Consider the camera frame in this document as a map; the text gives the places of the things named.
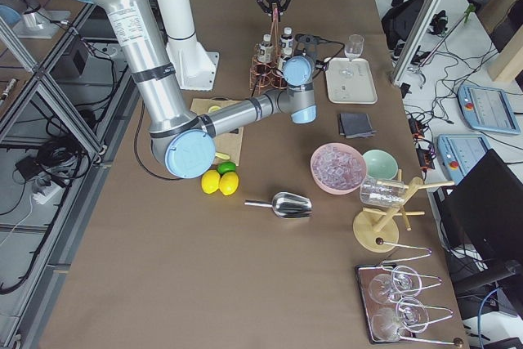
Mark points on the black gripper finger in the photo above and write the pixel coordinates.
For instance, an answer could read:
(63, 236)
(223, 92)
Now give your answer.
(281, 6)
(266, 6)

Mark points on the copper wire bottle basket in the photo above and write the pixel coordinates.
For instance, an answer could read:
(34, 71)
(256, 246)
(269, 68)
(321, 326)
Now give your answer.
(266, 76)

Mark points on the clear wine glass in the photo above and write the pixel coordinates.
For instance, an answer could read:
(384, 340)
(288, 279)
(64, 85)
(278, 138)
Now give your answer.
(353, 49)

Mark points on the white rabbit tray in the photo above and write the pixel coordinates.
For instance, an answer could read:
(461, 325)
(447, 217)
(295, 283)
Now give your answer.
(350, 82)

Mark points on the grey folded cloth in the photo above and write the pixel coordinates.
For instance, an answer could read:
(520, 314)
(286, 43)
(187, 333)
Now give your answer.
(353, 125)

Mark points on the yellow lemon half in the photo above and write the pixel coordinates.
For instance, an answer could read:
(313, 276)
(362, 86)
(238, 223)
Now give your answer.
(213, 108)

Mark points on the bamboo cutting board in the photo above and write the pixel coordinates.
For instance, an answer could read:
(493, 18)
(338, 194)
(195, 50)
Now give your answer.
(229, 143)

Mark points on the pink bowl of ice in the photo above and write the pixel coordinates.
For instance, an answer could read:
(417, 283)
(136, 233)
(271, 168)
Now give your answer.
(338, 168)

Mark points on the yellow plastic knife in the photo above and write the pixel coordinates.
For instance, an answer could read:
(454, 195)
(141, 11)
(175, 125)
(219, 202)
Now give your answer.
(222, 156)

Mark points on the green empty bowl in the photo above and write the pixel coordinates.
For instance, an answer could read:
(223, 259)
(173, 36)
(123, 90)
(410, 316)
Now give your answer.
(380, 164)

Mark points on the green lime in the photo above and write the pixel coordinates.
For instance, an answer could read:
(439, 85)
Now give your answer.
(226, 167)

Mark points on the clear glass jar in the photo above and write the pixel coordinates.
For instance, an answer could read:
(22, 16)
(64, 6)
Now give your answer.
(382, 193)

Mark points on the steel ice scoop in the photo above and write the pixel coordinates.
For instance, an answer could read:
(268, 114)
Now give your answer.
(286, 205)

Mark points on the blue teach pendant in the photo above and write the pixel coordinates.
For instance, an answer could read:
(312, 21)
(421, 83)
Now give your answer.
(459, 153)
(487, 109)

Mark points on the wooden glass drying rack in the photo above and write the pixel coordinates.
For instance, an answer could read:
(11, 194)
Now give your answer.
(374, 227)

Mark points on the black office chair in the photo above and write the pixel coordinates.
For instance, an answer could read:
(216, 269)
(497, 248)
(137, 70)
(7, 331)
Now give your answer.
(485, 210)

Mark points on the upturned wine glass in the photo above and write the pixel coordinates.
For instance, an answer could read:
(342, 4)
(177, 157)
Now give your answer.
(407, 318)
(394, 284)

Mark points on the black mirror tray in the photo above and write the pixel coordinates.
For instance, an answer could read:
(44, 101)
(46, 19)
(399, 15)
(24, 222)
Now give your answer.
(436, 314)

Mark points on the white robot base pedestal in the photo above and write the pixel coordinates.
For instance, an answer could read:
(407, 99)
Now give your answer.
(195, 67)

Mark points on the aluminium frame post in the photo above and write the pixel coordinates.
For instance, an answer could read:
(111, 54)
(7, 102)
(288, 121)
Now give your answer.
(415, 37)

